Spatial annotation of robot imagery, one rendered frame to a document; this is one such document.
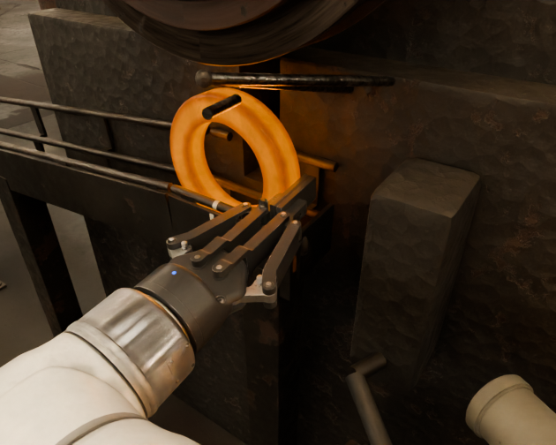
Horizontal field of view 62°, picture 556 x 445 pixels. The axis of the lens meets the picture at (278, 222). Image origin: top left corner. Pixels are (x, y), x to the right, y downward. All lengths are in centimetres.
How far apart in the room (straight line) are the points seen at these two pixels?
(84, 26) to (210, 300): 54
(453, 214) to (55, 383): 32
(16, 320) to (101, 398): 130
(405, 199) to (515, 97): 13
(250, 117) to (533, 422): 37
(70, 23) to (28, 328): 98
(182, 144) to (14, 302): 117
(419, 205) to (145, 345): 25
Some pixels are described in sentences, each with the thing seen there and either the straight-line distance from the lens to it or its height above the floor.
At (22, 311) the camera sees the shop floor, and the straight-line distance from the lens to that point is 163.
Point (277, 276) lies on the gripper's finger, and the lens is 41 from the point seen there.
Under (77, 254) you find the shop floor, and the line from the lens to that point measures 179.
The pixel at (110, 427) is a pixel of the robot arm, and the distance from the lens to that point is 28.
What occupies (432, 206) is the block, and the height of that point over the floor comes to 80.
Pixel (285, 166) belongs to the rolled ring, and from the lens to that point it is 50.
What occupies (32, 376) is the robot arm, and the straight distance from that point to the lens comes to 33.
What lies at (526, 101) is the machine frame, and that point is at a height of 87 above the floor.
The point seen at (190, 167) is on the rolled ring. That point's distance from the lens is 60.
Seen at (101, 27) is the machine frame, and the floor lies 87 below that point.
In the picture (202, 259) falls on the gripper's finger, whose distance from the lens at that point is 41.
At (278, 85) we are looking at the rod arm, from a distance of 40.
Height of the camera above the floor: 100
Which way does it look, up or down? 34 degrees down
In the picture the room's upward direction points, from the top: straight up
